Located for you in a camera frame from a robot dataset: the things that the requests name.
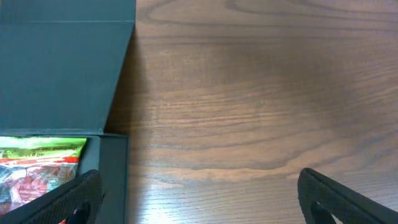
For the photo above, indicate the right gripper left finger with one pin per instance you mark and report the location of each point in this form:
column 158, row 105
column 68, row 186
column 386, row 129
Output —
column 77, row 201

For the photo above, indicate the dark green open box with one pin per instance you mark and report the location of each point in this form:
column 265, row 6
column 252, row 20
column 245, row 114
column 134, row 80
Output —
column 60, row 66

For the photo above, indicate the green gummy candy bag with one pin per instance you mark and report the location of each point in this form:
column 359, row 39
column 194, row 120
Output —
column 32, row 167

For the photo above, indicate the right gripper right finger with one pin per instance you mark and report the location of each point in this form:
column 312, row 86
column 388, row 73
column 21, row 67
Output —
column 323, row 200

